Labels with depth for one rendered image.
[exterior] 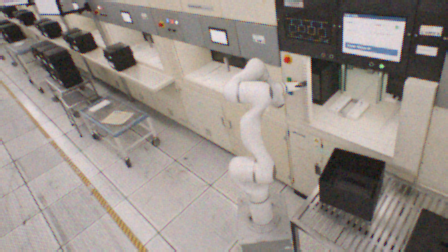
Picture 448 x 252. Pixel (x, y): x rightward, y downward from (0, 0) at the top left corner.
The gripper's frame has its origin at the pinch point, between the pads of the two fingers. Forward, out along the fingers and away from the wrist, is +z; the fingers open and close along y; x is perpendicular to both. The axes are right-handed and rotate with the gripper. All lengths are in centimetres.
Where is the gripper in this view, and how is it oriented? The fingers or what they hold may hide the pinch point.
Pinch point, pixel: (300, 83)
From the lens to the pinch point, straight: 188.3
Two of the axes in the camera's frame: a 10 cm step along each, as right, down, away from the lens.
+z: 8.2, -2.2, 5.3
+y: 5.5, 0.3, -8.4
